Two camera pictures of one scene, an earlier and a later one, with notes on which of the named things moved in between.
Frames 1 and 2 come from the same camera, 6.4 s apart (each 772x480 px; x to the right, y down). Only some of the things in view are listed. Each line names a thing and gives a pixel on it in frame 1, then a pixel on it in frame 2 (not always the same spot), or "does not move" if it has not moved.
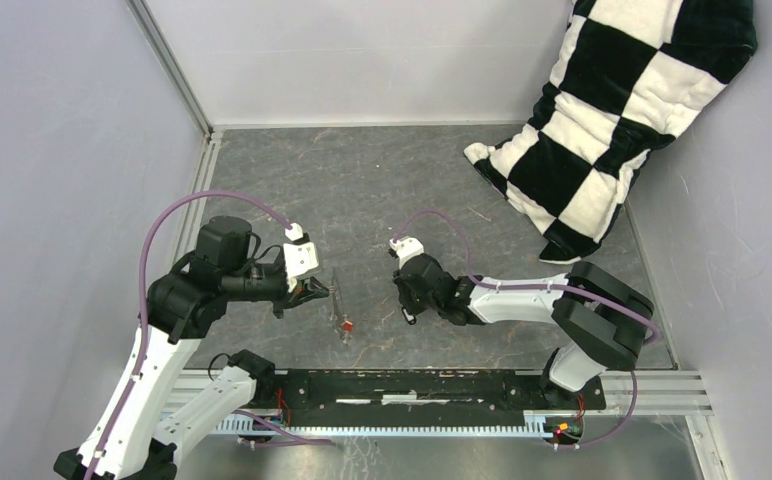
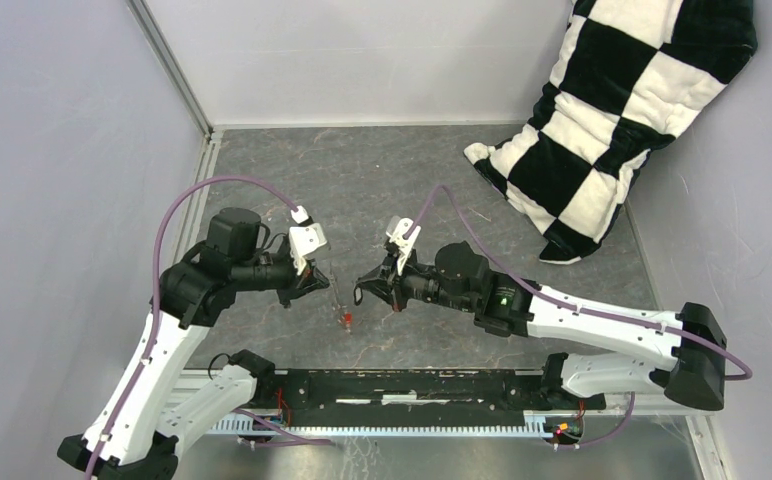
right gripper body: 412,301 to 399,281
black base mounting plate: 423,397 does not move
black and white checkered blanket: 629,77 does not move
